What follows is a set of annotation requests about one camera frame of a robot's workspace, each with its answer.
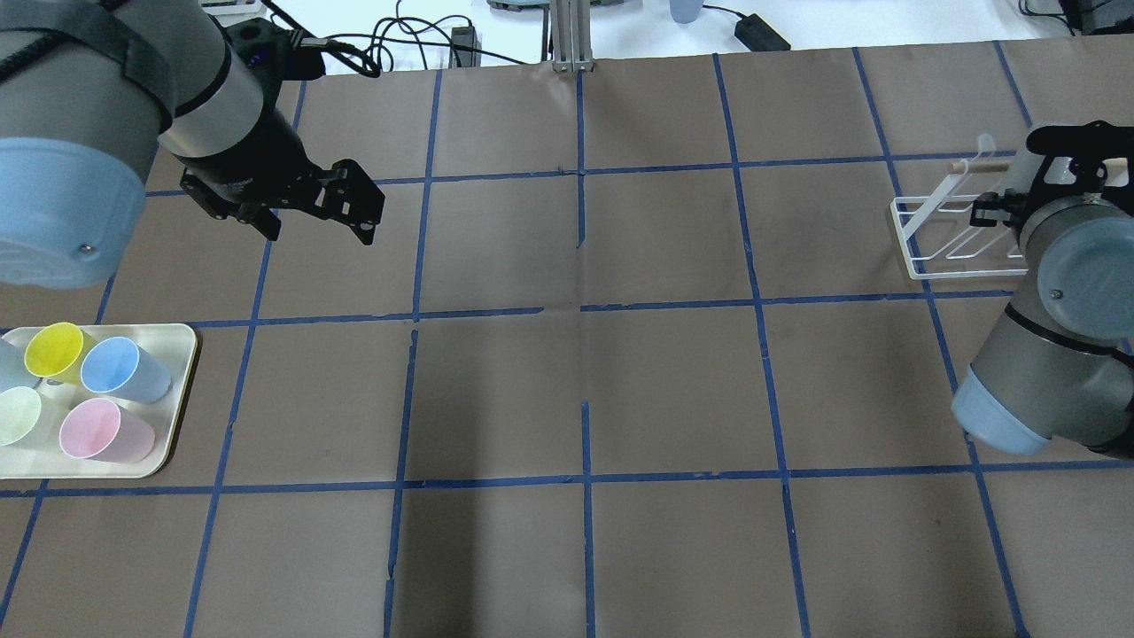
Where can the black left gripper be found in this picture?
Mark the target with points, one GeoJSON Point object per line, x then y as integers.
{"type": "Point", "coordinates": [262, 156]}

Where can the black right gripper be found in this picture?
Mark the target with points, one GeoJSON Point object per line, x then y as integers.
{"type": "Point", "coordinates": [994, 210]}

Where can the grey plastic cup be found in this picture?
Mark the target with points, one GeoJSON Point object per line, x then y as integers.
{"type": "Point", "coordinates": [1024, 170]}

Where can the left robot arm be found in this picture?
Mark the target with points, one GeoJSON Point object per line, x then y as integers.
{"type": "Point", "coordinates": [93, 89]}

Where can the blue plastic cup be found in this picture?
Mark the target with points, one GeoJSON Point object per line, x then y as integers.
{"type": "Point", "coordinates": [119, 367]}
{"type": "Point", "coordinates": [13, 371]}

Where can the yellow plastic cup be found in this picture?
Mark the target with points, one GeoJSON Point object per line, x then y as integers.
{"type": "Point", "coordinates": [57, 352]}

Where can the pink plastic cup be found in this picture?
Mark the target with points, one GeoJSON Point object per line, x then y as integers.
{"type": "Point", "coordinates": [101, 430]}

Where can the cream plastic cup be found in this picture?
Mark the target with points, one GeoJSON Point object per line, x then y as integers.
{"type": "Point", "coordinates": [28, 418]}

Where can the blue cup on desk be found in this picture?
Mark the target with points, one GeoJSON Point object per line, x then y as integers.
{"type": "Point", "coordinates": [685, 11]}

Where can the cream plastic tray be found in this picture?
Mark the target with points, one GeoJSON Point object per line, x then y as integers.
{"type": "Point", "coordinates": [173, 344]}

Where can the black power adapter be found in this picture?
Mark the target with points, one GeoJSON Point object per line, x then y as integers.
{"type": "Point", "coordinates": [758, 36]}

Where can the white wire cup rack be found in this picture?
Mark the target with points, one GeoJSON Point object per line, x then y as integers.
{"type": "Point", "coordinates": [933, 233]}

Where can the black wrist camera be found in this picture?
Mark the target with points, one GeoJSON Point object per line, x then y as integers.
{"type": "Point", "coordinates": [276, 53]}

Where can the aluminium frame post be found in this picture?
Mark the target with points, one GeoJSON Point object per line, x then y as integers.
{"type": "Point", "coordinates": [570, 34]}

